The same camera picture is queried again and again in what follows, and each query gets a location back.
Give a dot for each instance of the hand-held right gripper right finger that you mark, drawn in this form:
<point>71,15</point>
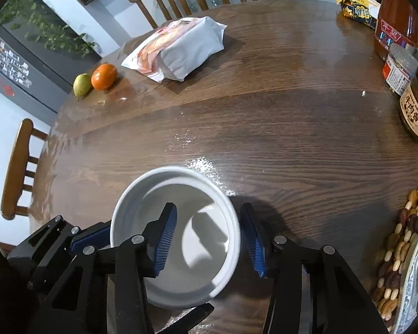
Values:
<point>252,243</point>

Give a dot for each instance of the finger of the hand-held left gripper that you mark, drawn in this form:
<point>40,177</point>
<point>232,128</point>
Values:
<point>188,320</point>
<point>90,238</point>

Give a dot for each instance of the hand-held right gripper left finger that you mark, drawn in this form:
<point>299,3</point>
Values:
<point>165,240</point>

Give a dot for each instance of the white deep round bowl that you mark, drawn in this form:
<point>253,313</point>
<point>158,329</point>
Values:
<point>202,201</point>

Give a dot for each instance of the white square plate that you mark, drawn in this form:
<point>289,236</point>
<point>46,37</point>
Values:
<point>405,292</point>

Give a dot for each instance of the wooden bead trivet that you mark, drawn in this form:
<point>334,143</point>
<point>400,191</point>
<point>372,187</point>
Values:
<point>392,250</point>

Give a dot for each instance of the green pear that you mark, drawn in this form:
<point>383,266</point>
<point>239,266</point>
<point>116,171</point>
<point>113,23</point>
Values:
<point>82,85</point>

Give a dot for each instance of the orange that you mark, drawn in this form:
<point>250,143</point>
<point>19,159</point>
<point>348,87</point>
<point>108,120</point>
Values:
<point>103,76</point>

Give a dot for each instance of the grey refrigerator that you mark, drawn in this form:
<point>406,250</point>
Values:
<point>38,73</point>

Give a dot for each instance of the fridge magnets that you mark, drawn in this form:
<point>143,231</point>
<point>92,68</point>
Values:
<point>10,64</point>

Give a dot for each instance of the white and orange snack bag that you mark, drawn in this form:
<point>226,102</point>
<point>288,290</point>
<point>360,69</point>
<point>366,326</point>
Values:
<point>181,45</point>

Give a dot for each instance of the dark lid sauce jar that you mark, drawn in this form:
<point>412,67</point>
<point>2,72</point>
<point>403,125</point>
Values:
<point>416,111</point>

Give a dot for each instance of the trailing green plant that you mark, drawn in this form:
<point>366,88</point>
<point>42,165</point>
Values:
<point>48,28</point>

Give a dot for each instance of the small pale lid jar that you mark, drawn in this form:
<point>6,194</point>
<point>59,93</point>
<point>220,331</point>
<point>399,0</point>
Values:
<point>399,69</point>

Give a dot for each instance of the yellow snack packet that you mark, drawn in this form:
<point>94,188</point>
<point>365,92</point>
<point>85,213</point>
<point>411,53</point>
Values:
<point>357,10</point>

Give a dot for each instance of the red sauce bottle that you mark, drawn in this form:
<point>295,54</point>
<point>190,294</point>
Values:
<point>395,21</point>

